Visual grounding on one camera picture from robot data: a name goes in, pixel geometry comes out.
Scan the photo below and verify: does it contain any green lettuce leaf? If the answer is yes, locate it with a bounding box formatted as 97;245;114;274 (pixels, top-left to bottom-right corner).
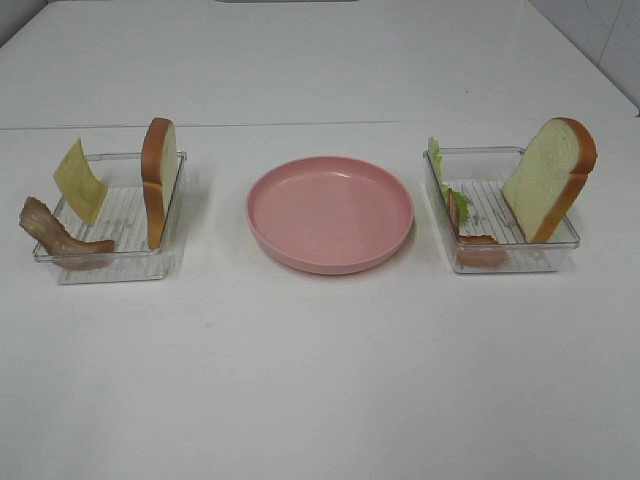
427;136;469;231

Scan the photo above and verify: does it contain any bacon strip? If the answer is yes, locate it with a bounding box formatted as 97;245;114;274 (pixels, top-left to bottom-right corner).
447;189;508;268
19;196;115;271

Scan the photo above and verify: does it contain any white bread slice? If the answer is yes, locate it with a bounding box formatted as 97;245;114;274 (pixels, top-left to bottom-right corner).
502;117;597;243
141;117;179;250

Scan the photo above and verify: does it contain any pink round plate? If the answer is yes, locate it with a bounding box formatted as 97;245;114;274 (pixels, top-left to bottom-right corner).
246;156;414;275

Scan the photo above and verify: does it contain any right clear plastic container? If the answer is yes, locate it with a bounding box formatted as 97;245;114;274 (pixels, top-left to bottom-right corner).
423;146;581;274

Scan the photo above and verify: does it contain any clear plastic container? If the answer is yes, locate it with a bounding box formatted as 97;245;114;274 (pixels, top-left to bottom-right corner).
423;146;581;274
32;151;187;284

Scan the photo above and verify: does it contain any left clear plastic container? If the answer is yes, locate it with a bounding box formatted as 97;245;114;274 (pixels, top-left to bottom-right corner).
32;151;187;284

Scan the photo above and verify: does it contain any yellow cheese slice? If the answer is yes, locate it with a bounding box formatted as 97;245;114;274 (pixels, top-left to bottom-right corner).
53;138;108;225

